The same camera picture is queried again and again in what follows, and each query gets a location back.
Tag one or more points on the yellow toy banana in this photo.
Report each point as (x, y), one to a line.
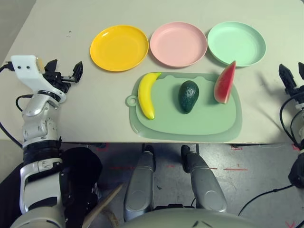
(145, 95)

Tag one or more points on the dark green toy avocado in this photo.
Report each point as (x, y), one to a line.
(188, 97)

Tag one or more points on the silver left robot leg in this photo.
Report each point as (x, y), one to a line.
(140, 185)

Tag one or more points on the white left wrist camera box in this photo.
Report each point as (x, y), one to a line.
(26, 71)

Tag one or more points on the grey robot torso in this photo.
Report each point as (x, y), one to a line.
(190, 221)

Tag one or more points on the mint green plastic plate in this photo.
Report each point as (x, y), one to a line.
(237, 42)

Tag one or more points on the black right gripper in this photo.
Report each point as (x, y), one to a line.
(298, 95)

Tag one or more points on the silver robot leg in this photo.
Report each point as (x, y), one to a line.
(204, 185)
(140, 185)

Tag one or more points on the wooden stick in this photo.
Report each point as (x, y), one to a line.
(104, 204)

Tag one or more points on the silver right robot leg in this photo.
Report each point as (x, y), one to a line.
(204, 185)

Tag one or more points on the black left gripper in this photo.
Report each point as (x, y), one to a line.
(58, 82)

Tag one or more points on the red watermelon slice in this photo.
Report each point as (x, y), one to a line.
(224, 85)

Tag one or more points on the green cutting board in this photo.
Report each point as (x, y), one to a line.
(190, 126)

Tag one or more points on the yellow plastic plate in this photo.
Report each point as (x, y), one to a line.
(118, 47)

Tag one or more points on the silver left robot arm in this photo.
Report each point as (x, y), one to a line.
(38, 128)

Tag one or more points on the pink plastic plate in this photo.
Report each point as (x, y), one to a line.
(178, 45)

